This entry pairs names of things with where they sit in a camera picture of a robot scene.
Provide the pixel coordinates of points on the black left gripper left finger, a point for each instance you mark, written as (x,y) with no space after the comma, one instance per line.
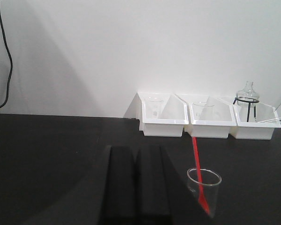
(120,207)

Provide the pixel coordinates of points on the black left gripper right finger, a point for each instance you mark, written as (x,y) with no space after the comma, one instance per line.
(152,202)

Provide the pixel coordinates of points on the red plastic spoon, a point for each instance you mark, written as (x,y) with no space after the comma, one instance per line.
(202,200)

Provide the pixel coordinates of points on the clear glass beaker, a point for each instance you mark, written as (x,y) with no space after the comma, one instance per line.
(211,183)

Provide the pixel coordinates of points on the white left storage bin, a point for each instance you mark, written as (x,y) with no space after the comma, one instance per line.
(172,119)

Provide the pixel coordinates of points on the white storage bin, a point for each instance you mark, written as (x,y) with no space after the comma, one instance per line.
(219,117)
(172,119)
(250,130)

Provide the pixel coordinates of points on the glass beaker in left bin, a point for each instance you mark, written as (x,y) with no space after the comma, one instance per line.
(155,103)

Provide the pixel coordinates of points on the glass beaker in bin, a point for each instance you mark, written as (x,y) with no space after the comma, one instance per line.
(199,110)
(155,103)

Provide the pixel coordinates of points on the white middle storage bin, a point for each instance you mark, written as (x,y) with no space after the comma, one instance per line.
(219,117)

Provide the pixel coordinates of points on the glass beaker in middle bin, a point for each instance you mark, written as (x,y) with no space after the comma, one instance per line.
(199,110)

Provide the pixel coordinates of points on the white right storage bin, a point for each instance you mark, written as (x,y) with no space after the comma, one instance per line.
(250,130)

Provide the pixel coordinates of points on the glass flask on black stand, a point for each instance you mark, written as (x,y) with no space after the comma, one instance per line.
(248,98)

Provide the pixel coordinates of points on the glass stirring rod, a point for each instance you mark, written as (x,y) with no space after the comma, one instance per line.
(268,112)

